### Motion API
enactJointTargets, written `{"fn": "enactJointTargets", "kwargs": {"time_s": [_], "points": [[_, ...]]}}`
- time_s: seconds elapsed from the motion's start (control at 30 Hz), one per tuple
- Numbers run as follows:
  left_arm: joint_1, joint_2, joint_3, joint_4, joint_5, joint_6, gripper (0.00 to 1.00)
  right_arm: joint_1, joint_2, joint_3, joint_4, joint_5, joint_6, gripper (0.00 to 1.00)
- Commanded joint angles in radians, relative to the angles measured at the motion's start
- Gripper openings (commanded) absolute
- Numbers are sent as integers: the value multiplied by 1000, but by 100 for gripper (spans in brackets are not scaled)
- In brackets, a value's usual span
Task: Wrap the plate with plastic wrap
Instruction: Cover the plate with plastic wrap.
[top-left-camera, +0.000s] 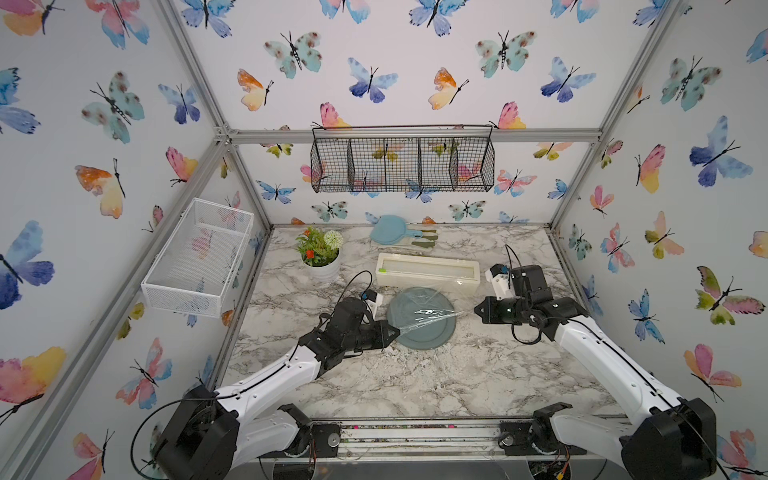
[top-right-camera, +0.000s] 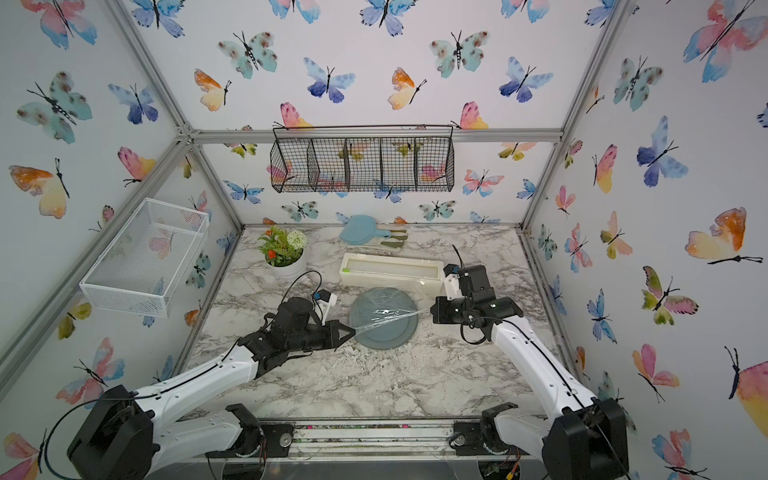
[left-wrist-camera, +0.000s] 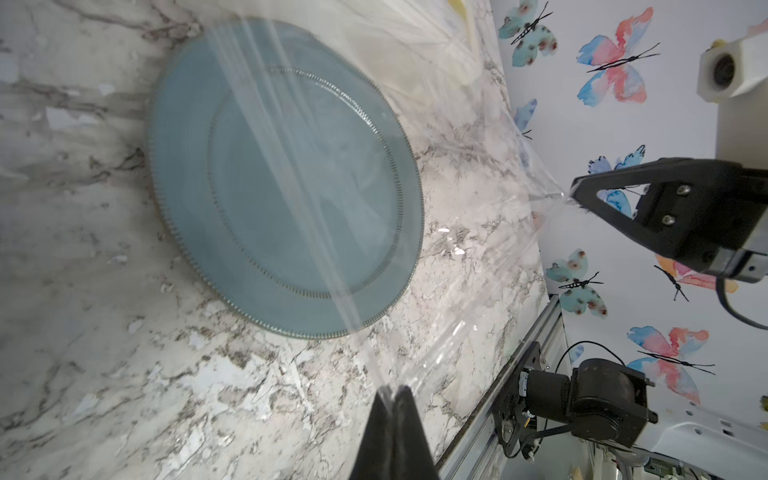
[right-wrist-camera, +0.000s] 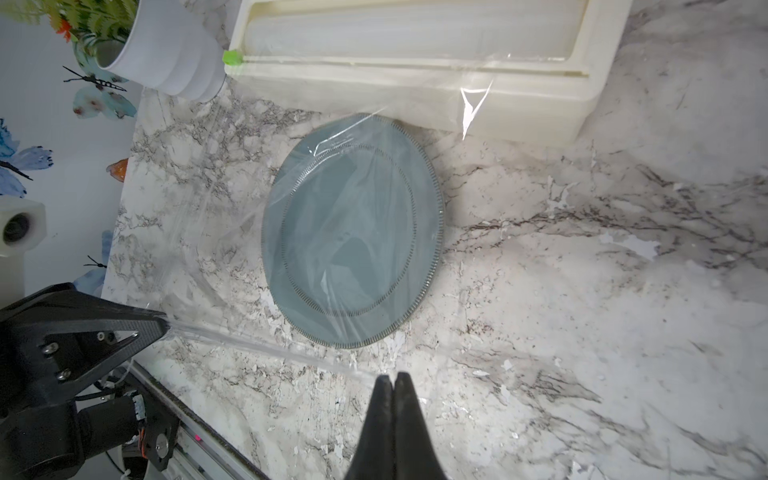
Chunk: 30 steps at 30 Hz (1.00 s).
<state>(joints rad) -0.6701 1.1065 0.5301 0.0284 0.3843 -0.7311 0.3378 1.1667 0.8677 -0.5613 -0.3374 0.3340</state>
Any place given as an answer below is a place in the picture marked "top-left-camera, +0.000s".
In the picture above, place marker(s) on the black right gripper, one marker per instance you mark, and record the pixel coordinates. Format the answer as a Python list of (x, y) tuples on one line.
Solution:
[(489, 316)]

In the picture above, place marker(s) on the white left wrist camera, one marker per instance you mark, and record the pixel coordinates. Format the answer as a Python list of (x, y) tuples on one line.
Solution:
[(373, 301)]

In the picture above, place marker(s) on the white mesh wall basket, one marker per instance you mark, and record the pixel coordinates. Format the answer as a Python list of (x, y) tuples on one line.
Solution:
[(196, 266)]

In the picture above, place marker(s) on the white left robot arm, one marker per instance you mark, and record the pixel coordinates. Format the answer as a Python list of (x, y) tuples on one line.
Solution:
[(240, 408)]

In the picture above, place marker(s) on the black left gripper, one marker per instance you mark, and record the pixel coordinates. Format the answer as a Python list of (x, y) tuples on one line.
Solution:
[(381, 341)]

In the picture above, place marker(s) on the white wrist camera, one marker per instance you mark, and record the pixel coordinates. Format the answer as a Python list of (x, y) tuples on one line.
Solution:
[(373, 301), (499, 279)]

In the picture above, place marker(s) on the cream plastic wrap dispenser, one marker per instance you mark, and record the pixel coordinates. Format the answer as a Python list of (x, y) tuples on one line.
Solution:
[(405, 271)]

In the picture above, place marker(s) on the blue-grey round plate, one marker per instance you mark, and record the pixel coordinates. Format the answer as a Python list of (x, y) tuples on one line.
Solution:
[(415, 298)]

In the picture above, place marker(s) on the white pot with plant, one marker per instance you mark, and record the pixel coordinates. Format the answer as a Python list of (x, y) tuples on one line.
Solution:
[(320, 251)]

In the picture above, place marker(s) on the light blue dustpan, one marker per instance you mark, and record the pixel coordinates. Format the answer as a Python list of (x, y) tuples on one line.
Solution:
[(390, 230)]

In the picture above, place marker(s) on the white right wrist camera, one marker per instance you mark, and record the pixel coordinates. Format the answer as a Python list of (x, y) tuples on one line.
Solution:
[(499, 279)]

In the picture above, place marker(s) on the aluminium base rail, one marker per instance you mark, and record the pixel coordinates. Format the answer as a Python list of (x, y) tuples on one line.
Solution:
[(420, 441)]

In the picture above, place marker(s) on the black wire wall basket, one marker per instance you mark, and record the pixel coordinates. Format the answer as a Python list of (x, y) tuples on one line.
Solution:
[(402, 159)]

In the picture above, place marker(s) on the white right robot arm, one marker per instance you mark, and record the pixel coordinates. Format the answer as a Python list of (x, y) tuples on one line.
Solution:
[(661, 435)]

